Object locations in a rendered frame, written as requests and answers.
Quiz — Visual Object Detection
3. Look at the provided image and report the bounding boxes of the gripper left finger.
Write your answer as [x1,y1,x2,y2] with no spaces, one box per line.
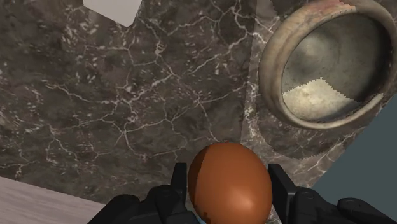
[87,162,199,224]

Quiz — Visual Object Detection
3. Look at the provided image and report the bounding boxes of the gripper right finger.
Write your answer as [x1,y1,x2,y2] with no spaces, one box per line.
[267,163,397,224]

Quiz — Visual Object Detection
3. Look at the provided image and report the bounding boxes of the brown egg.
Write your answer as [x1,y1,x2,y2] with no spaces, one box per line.
[187,141,274,224]

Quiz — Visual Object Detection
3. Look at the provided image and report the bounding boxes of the beige stone bowl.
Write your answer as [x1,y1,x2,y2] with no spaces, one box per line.
[258,0,397,130]

